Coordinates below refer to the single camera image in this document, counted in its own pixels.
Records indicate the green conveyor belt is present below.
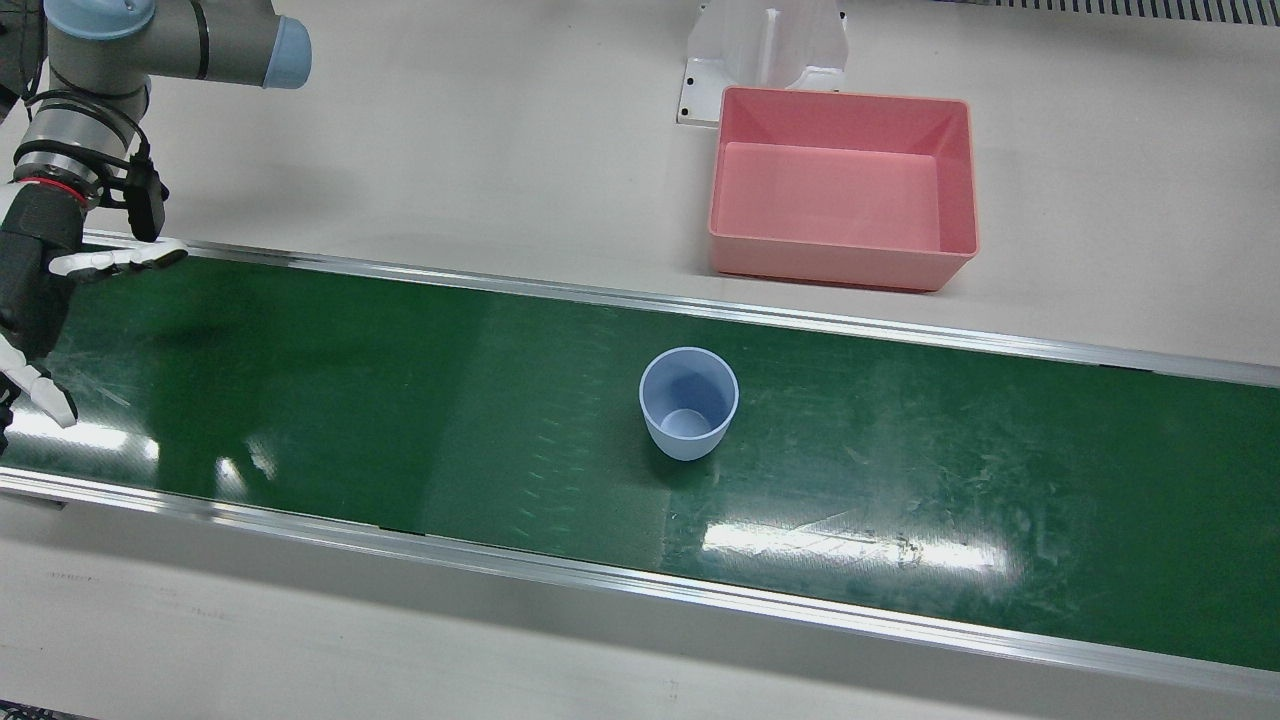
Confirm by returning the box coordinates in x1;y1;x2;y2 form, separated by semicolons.
0;232;1280;701

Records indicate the black camera cable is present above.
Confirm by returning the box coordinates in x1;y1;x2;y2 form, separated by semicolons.
20;88;153;186

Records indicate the pink plastic box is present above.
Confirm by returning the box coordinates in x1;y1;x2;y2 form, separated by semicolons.
708;86;979;293

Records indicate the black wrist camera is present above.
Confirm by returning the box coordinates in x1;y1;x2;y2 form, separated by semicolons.
125;160;169;244

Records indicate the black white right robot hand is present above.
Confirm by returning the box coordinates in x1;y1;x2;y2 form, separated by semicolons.
0;180;189;456

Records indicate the white robot mounting bracket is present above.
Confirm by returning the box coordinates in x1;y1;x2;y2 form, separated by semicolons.
676;0;851;128

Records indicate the light blue plastic cup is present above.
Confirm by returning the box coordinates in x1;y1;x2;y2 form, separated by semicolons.
639;347;741;462

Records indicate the ribbed metal grating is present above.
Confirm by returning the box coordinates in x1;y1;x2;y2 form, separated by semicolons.
960;0;1280;26

